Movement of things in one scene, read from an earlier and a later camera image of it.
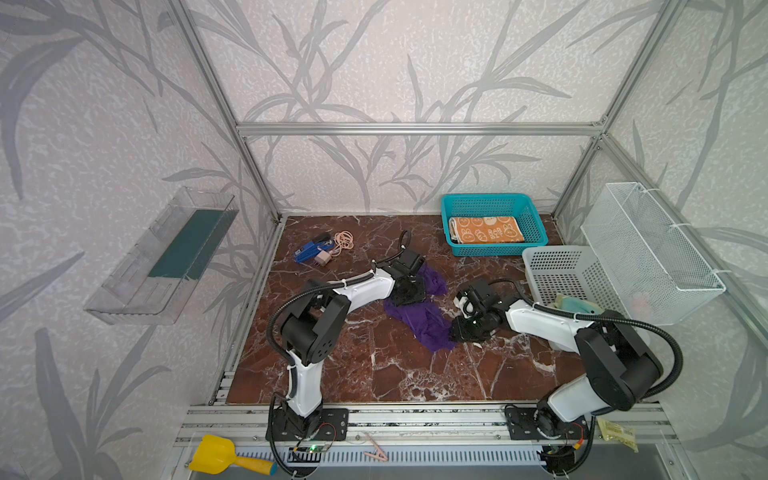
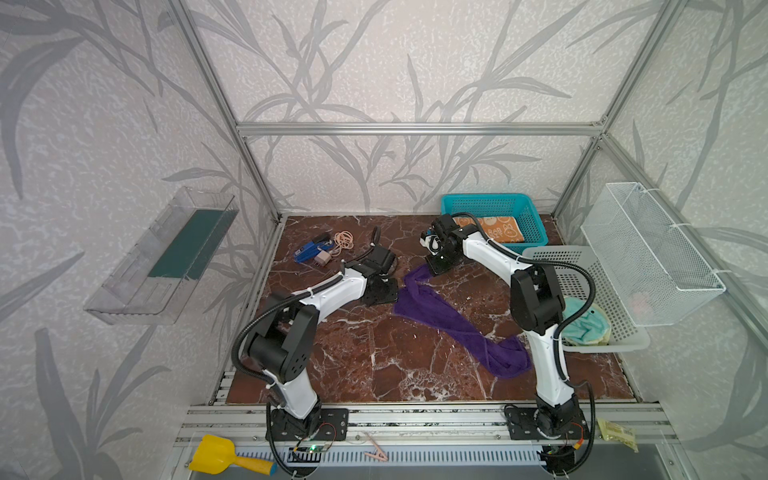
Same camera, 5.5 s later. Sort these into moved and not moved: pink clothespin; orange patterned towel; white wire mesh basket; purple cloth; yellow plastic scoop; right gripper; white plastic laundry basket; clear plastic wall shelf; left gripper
Moved: purple cloth; right gripper; left gripper
Not moved: orange patterned towel; clear plastic wall shelf; yellow plastic scoop; pink clothespin; white plastic laundry basket; white wire mesh basket
